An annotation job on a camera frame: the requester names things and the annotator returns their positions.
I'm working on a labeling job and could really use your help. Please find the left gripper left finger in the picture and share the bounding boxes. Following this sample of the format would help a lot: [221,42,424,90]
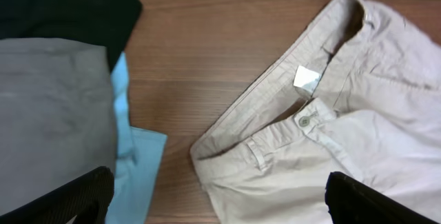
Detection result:
[1,166,114,224]

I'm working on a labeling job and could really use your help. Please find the black garment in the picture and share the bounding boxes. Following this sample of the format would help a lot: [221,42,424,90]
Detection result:
[1,0,142,68]

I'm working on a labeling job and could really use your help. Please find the light blue garment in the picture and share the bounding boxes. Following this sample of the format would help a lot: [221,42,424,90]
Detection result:
[105,53,167,224]

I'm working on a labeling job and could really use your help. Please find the grey shorts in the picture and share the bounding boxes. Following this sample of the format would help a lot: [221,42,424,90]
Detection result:
[1,38,117,214]

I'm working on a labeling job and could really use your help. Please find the beige shorts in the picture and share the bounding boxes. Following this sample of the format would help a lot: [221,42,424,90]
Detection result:
[190,0,440,223]

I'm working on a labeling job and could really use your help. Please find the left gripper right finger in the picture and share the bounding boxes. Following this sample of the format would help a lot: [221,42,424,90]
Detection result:
[325,172,436,224]

